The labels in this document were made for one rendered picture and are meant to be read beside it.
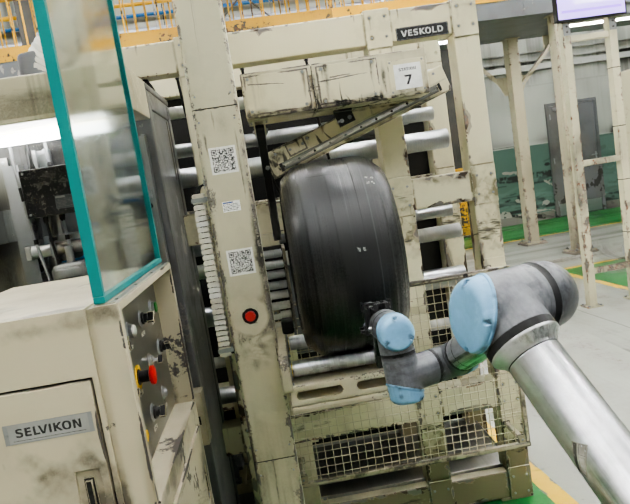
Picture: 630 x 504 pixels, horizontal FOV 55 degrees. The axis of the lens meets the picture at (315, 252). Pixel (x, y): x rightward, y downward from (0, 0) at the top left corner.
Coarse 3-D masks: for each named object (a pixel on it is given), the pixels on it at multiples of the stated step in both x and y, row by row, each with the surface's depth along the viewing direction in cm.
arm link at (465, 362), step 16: (560, 272) 96; (560, 288) 94; (576, 288) 97; (576, 304) 96; (560, 320) 95; (432, 352) 131; (448, 352) 128; (464, 352) 123; (448, 368) 130; (464, 368) 127
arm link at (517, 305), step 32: (480, 288) 90; (512, 288) 91; (544, 288) 93; (480, 320) 89; (512, 320) 88; (544, 320) 88; (480, 352) 92; (512, 352) 88; (544, 352) 86; (544, 384) 84; (576, 384) 83; (544, 416) 85; (576, 416) 81; (608, 416) 80; (576, 448) 80; (608, 448) 78; (608, 480) 77
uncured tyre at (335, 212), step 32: (352, 160) 171; (288, 192) 165; (320, 192) 160; (352, 192) 159; (384, 192) 161; (288, 224) 160; (320, 224) 155; (352, 224) 155; (384, 224) 156; (288, 256) 202; (320, 256) 154; (352, 256) 154; (384, 256) 155; (320, 288) 155; (352, 288) 155; (384, 288) 156; (320, 320) 159; (352, 320) 160; (320, 352) 173
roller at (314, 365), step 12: (372, 348) 172; (300, 360) 171; (312, 360) 170; (324, 360) 170; (336, 360) 170; (348, 360) 170; (360, 360) 170; (372, 360) 171; (300, 372) 169; (312, 372) 170
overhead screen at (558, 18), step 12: (552, 0) 476; (564, 0) 473; (576, 0) 475; (588, 0) 476; (600, 0) 478; (612, 0) 479; (624, 0) 480; (564, 12) 474; (576, 12) 476; (588, 12) 477; (600, 12) 478; (612, 12) 480; (624, 12) 481
